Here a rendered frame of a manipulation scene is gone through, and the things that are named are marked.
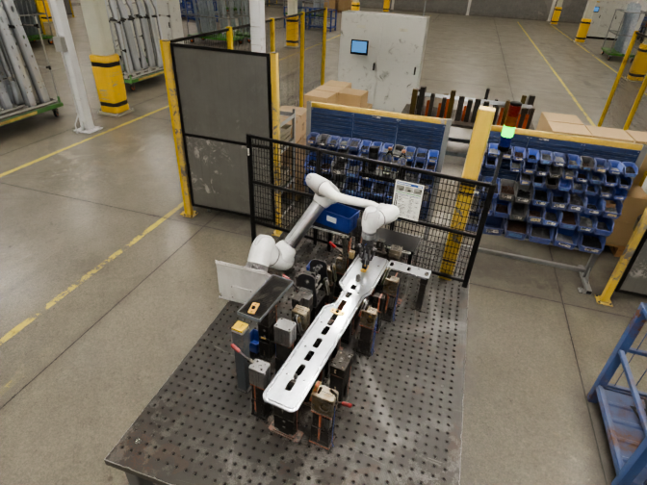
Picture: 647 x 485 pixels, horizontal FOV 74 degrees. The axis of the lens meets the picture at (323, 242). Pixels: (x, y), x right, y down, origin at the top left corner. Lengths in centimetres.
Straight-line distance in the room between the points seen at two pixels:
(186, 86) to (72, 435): 336
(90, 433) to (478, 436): 264
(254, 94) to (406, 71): 493
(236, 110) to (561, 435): 401
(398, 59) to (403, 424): 750
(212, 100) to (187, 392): 316
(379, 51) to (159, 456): 798
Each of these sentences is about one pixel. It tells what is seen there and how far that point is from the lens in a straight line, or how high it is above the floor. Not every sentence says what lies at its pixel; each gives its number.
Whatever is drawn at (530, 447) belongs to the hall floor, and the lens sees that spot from 353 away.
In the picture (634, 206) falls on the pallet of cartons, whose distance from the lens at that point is 580.
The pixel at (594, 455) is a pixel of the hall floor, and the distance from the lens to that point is 372.
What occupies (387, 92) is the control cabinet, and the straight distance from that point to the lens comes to 917.
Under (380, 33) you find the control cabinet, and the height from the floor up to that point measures 170.
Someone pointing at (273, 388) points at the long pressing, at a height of 100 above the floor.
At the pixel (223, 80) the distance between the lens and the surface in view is 473.
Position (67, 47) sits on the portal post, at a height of 140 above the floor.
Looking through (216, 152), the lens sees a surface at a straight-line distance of 505.
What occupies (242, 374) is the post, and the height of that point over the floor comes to 83.
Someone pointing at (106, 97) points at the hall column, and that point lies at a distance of 988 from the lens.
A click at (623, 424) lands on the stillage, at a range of 377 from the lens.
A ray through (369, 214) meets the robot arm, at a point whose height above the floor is 145.
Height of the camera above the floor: 269
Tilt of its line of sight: 33 degrees down
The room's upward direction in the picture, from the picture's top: 3 degrees clockwise
